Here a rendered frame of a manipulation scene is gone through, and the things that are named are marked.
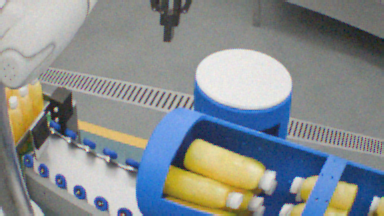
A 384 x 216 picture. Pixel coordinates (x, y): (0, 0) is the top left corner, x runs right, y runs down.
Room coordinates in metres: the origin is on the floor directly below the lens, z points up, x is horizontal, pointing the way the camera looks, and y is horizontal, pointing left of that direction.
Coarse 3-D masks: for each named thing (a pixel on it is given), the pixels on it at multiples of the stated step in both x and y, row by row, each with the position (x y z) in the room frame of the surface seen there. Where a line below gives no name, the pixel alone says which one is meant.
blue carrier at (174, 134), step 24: (168, 120) 1.29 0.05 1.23; (192, 120) 1.30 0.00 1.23; (216, 120) 1.32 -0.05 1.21; (168, 144) 1.23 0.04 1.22; (216, 144) 1.39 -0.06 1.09; (240, 144) 1.36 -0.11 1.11; (264, 144) 1.33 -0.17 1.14; (288, 144) 1.24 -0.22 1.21; (144, 168) 1.19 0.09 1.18; (168, 168) 1.19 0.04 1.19; (288, 168) 1.30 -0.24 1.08; (312, 168) 1.27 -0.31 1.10; (336, 168) 1.12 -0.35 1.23; (360, 168) 1.17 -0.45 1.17; (144, 192) 1.16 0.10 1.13; (288, 192) 1.27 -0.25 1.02; (312, 192) 1.06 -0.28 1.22; (360, 192) 1.18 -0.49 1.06
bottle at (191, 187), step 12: (168, 180) 1.21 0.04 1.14; (180, 180) 1.20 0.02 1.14; (192, 180) 1.20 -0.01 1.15; (204, 180) 1.20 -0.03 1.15; (216, 180) 1.20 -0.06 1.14; (168, 192) 1.19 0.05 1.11; (180, 192) 1.18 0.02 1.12; (192, 192) 1.17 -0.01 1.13; (204, 192) 1.17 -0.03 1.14; (216, 192) 1.16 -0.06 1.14; (228, 192) 1.17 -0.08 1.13; (204, 204) 1.16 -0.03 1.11; (216, 204) 1.15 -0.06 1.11; (228, 204) 1.15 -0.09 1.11
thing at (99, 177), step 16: (48, 128) 1.57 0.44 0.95; (64, 144) 1.54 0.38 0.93; (48, 160) 1.45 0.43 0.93; (64, 160) 1.46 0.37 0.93; (80, 160) 1.47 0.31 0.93; (96, 160) 1.48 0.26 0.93; (64, 176) 1.39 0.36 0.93; (80, 176) 1.40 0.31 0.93; (96, 176) 1.41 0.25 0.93; (112, 176) 1.42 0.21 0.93; (128, 176) 1.43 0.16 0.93; (32, 192) 1.36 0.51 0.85; (48, 192) 1.33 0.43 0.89; (96, 192) 1.34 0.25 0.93; (112, 192) 1.36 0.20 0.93; (128, 192) 1.36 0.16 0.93; (48, 208) 1.34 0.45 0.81; (64, 208) 1.30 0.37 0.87; (80, 208) 1.28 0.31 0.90; (112, 208) 1.29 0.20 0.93; (128, 208) 1.30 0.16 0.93
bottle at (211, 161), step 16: (192, 144) 1.26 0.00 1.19; (208, 144) 1.27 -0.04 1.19; (192, 160) 1.24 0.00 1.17; (208, 160) 1.23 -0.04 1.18; (224, 160) 1.22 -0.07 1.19; (240, 160) 1.22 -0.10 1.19; (208, 176) 1.22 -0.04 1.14; (224, 176) 1.20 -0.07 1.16; (240, 176) 1.19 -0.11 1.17; (256, 176) 1.18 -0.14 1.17
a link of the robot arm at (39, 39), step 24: (24, 0) 0.78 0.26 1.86; (48, 0) 0.77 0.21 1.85; (72, 0) 0.79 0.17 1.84; (0, 24) 0.73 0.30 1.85; (24, 24) 0.71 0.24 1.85; (48, 24) 0.73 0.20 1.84; (72, 24) 0.77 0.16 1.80; (0, 48) 0.69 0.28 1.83; (24, 48) 0.68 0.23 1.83; (48, 48) 0.71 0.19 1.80; (0, 72) 0.67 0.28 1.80; (24, 72) 0.67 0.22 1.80
